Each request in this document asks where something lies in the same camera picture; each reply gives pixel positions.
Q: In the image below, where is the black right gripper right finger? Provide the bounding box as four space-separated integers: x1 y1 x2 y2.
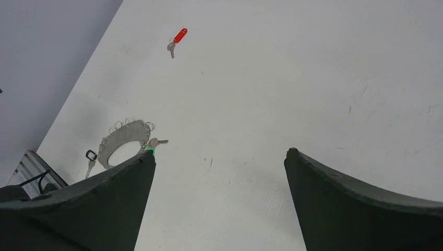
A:
284 148 442 250

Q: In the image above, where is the key with green tag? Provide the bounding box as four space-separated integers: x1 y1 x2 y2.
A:
139 138 169 155

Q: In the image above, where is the aluminium frame rail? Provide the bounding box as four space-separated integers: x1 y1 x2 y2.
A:
7 150 68 198

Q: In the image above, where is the key with black tag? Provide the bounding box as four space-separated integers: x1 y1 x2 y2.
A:
85 150 98 179

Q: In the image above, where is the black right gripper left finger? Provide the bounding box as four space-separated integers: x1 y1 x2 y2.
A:
1 151 156 250

